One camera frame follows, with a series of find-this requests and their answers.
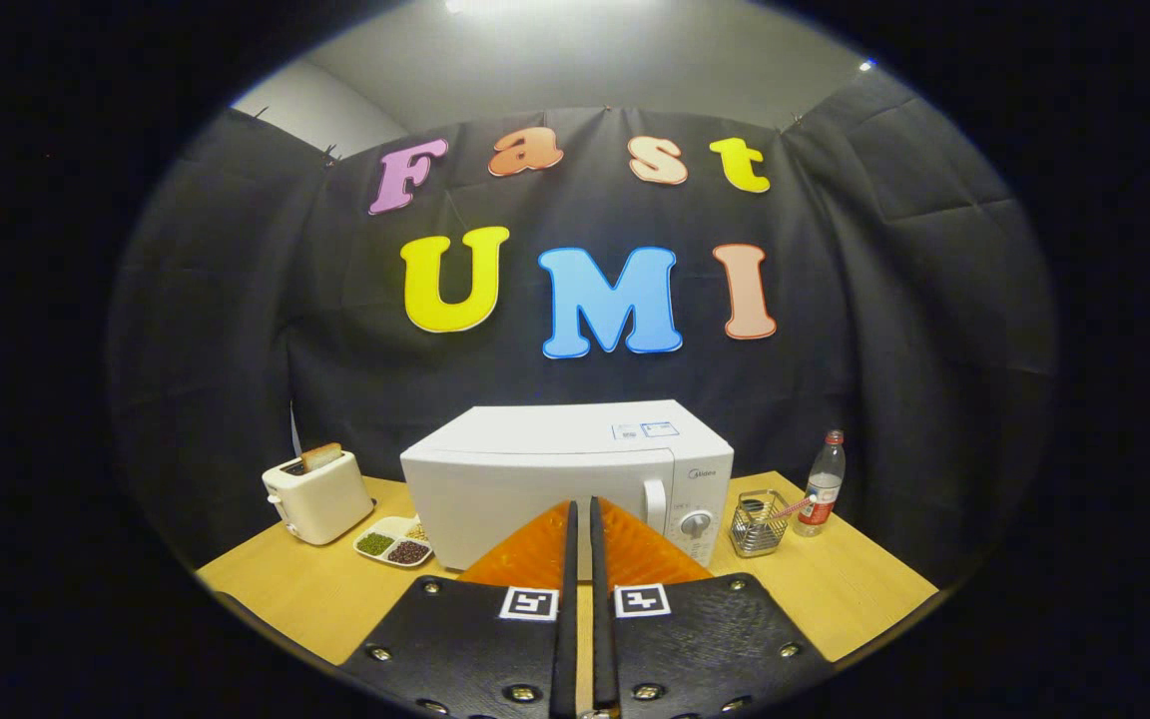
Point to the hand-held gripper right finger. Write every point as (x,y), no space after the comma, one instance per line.
(601,619)

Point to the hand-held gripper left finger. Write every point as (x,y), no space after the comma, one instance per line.
(566,619)

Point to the white toaster oven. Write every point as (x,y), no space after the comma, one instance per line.
(535,479)

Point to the white bread toaster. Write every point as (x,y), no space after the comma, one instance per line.
(320,504)

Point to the white divided tray of beans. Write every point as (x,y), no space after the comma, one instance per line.
(390,547)

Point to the pink straw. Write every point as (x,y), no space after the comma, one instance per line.
(793,507)

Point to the clear bottle with red label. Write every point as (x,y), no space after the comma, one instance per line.
(821,489)

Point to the toasted bread slice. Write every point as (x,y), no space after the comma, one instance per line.
(321,457)

